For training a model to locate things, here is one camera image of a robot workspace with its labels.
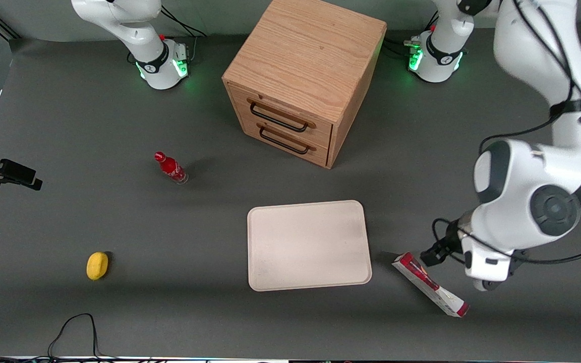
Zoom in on red cookie box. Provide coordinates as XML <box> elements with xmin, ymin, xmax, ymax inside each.
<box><xmin>391</xmin><ymin>252</ymin><xmax>471</xmax><ymax>318</ymax></box>

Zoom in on beige plastic tray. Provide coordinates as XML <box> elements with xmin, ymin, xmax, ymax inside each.
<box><xmin>247</xmin><ymin>200</ymin><xmax>373</xmax><ymax>292</ymax></box>

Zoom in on wooden drawer cabinet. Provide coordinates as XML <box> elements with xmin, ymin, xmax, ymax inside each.
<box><xmin>222</xmin><ymin>0</ymin><xmax>388</xmax><ymax>169</ymax></box>

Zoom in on red soda bottle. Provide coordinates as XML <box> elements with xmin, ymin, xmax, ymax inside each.
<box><xmin>154</xmin><ymin>151</ymin><xmax>189</xmax><ymax>185</ymax></box>

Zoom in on yellow lemon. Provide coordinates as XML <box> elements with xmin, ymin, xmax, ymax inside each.
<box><xmin>86</xmin><ymin>252</ymin><xmax>109</xmax><ymax>281</ymax></box>

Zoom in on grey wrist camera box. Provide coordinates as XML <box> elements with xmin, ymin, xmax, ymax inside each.
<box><xmin>472</xmin><ymin>250</ymin><xmax>529</xmax><ymax>292</ymax></box>

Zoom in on wooden drawer with black handle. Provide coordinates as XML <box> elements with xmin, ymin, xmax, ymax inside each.
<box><xmin>235</xmin><ymin>113</ymin><xmax>330</xmax><ymax>167</ymax></box>
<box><xmin>230</xmin><ymin>85</ymin><xmax>333</xmax><ymax>148</ymax></box>

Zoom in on black cables at left arm base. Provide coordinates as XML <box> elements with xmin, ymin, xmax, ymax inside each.
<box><xmin>382</xmin><ymin>10</ymin><xmax>440</xmax><ymax>61</ymax></box>

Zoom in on black cables at arm base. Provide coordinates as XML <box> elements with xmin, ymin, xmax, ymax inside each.
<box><xmin>382</xmin><ymin>10</ymin><xmax>440</xmax><ymax>61</ymax></box>
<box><xmin>159</xmin><ymin>6</ymin><xmax>208</xmax><ymax>64</ymax></box>

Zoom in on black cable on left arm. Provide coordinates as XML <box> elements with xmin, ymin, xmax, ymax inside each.
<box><xmin>432</xmin><ymin>0</ymin><xmax>581</xmax><ymax>266</ymax></box>

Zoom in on black cables at right arm base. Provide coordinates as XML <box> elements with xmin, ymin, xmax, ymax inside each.
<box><xmin>159</xmin><ymin>6</ymin><xmax>208</xmax><ymax>64</ymax></box>

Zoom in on black looped table cable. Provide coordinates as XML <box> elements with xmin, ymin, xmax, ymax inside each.
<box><xmin>47</xmin><ymin>313</ymin><xmax>100</xmax><ymax>361</ymax></box>

